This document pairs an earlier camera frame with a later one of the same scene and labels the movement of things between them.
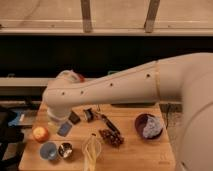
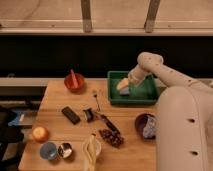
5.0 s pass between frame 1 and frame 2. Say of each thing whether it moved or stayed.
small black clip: stayed
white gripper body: moved
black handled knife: stayed
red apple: stayed
